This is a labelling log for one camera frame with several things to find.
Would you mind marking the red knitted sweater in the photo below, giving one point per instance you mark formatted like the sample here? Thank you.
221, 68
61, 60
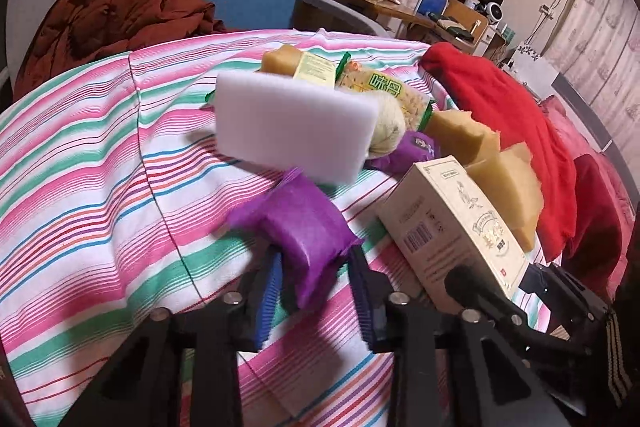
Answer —
496, 99

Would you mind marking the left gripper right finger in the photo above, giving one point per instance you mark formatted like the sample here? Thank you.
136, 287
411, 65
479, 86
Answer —
377, 318

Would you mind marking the white melamine sponge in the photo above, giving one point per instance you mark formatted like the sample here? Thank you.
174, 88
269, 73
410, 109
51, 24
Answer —
283, 123

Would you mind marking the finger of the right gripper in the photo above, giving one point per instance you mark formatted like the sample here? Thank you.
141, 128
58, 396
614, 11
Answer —
511, 322
572, 304

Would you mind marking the beige printed carton box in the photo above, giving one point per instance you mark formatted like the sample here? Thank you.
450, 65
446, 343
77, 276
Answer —
439, 218

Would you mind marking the purple packet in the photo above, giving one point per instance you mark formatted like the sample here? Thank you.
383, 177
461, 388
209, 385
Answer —
414, 146
312, 234

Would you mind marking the tan sponge block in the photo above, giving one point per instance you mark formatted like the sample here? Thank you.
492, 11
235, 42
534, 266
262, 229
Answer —
510, 183
458, 134

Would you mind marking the striped pink green tablecloth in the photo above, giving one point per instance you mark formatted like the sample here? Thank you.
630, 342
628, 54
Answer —
113, 201

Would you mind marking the dark red puffer jacket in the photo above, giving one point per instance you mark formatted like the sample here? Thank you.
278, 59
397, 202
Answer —
77, 32

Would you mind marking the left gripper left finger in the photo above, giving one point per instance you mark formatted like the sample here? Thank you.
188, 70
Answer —
260, 289

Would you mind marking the blue folding chair back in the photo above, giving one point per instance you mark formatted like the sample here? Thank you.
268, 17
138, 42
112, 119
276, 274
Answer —
436, 7

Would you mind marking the wooden side desk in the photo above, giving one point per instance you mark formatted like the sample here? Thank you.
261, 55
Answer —
421, 27

